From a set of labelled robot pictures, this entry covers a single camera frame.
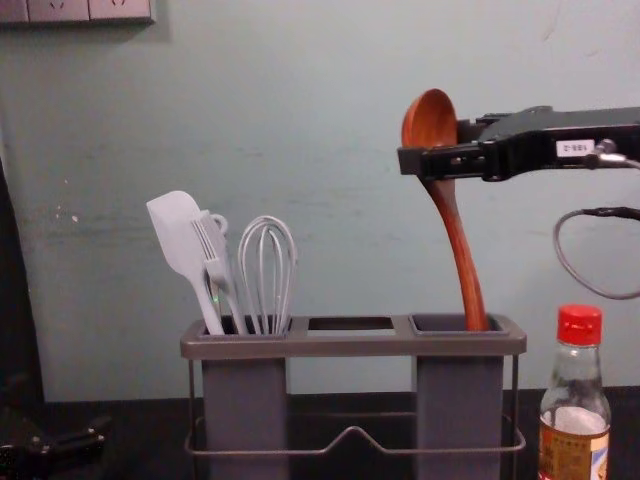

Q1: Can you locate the grey wall socket panel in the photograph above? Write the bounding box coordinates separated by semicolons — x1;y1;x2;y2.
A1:
0;0;156;26

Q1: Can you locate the grey silicone whisk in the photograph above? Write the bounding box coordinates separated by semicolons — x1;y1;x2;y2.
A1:
237;215;300;336

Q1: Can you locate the thin grey gripper cable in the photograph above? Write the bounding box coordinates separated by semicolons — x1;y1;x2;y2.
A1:
552;138;640;302

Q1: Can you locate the grey slotted utensil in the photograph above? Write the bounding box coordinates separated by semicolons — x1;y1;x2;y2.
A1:
191;208;247;336

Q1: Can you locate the grey plastic rack insert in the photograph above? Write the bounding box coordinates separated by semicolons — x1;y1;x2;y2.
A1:
199;314;295;480
408;312;512;480

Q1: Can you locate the grey metal utensil rack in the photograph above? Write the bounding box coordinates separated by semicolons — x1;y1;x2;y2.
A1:
180;313;528;480

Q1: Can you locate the clear glass bottle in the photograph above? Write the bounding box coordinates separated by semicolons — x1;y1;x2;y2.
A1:
538;303;613;480

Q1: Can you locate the black table cloth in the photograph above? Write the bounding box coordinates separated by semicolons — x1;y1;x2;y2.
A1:
0;383;640;480

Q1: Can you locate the brown wooden ladle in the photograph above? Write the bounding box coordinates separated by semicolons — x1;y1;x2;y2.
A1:
402;88;491;333

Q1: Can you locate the grey silicone spatula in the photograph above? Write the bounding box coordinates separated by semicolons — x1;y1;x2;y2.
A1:
145;189;227;336

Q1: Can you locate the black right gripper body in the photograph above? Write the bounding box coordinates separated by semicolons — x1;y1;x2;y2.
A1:
476;105;640;183

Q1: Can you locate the red bottle cap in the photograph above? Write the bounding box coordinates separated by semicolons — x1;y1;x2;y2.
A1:
556;303;604;347

